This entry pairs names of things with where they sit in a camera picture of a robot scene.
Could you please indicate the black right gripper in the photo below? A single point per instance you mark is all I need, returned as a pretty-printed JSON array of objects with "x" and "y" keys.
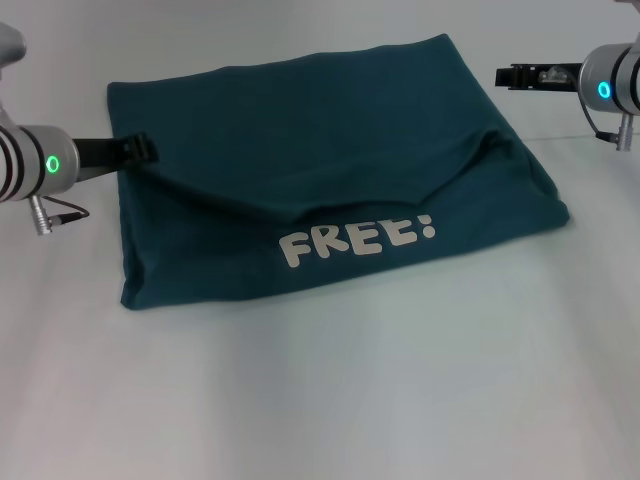
[{"x": 547, "y": 77}]

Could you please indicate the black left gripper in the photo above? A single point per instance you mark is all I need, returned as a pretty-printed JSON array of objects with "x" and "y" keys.
[{"x": 105, "y": 155}]

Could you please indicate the blue t-shirt with white print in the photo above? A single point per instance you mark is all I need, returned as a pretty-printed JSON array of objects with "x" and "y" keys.
[{"x": 300, "y": 190}]

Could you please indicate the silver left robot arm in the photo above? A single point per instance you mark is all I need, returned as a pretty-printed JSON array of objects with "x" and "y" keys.
[{"x": 30, "y": 165}]

